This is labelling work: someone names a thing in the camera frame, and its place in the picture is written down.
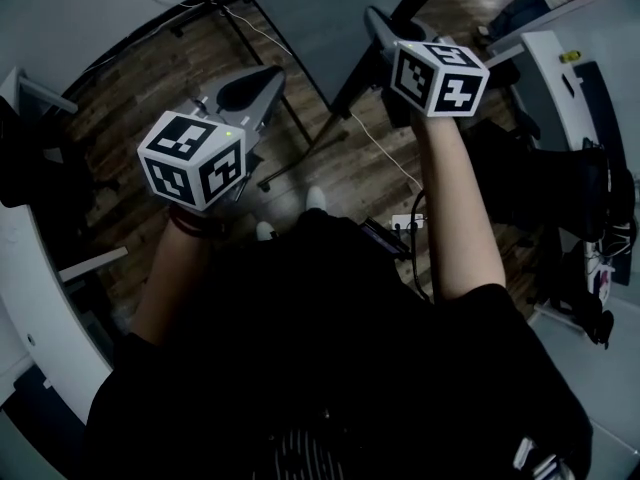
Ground black office chair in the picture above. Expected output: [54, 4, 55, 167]
[469, 117, 636, 242]
[0, 95, 96, 209]

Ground white floor cable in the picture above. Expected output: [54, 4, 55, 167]
[224, 7, 424, 190]

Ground light grey desk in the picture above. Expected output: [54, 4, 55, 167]
[527, 287, 640, 480]

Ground white pink packet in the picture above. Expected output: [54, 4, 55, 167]
[584, 257, 617, 305]

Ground black white striped pouch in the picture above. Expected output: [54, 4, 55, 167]
[514, 435, 572, 480]

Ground black tangled cables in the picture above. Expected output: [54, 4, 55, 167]
[544, 287, 617, 350]

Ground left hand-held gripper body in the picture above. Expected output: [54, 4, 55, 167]
[137, 98, 261, 213]

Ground white curved desk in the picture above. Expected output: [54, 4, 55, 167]
[487, 30, 629, 169]
[0, 65, 130, 427]

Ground person's left forearm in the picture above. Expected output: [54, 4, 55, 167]
[129, 207, 211, 347]

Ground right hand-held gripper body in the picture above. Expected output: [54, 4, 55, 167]
[382, 40, 490, 129]

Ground black cable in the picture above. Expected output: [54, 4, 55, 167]
[408, 190, 434, 303]

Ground black waist device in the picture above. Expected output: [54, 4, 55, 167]
[359, 217, 412, 260]

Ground person's black shirt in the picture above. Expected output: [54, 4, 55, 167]
[79, 207, 594, 480]

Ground white power strip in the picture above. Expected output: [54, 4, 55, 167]
[390, 213, 427, 231]

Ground person's right white shoe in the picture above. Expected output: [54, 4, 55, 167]
[305, 186, 328, 214]

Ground person's right forearm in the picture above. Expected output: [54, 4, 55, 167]
[412, 112, 507, 302]

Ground dark blue desk panel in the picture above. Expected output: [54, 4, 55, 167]
[572, 60, 629, 169]
[14, 367, 90, 450]

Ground red wrist band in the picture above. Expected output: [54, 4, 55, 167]
[169, 205, 222, 240]

